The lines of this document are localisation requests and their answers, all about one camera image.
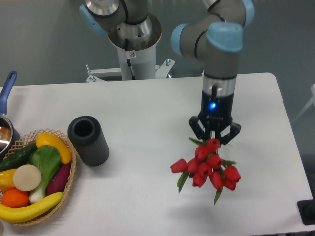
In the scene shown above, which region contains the dark grey ribbed vase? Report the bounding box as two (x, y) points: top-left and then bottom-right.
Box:
(67, 116), (109, 167)

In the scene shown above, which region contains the yellow squash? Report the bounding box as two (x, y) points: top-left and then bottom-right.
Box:
(35, 133), (72, 164)

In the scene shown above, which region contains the green cucumber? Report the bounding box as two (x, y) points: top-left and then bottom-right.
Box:
(0, 143), (37, 172)

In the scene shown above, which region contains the red tulip bouquet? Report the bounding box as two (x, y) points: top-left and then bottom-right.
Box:
(170, 138), (241, 205)

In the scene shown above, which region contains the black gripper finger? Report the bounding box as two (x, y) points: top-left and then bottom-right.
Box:
(220, 123), (242, 145)
(189, 116), (210, 140)

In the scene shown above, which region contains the white frame at right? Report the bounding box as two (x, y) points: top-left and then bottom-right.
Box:
(293, 84), (315, 124)

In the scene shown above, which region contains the green bok choy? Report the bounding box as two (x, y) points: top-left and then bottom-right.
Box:
(28, 145), (61, 204)

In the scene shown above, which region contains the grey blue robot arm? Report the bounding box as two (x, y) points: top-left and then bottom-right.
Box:
(79, 0), (255, 145)

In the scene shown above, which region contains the yellow banana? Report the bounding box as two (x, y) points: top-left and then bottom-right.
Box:
(0, 192), (63, 223)

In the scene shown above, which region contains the yellow bell pepper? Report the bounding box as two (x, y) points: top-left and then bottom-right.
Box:
(0, 169), (16, 192)

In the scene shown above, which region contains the black device at edge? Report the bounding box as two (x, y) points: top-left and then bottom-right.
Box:
(297, 199), (315, 225)

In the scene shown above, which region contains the woven wicker basket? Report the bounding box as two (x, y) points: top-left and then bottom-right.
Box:
(4, 129), (77, 226)

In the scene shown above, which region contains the purple eggplant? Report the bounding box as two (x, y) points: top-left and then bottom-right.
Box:
(46, 164), (71, 195)

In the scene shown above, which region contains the orange fruit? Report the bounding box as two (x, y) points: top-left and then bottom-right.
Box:
(1, 188), (29, 208)

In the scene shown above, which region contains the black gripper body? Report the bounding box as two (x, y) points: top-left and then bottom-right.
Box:
(198, 92), (234, 138)

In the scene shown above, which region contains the beige round disc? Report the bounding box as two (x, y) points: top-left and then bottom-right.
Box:
(13, 164), (41, 192)

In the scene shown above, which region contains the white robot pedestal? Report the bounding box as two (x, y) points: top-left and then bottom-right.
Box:
(86, 13), (175, 82)

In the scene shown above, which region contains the blue handled saucepan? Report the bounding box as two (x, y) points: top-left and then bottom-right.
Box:
(0, 71), (20, 161)

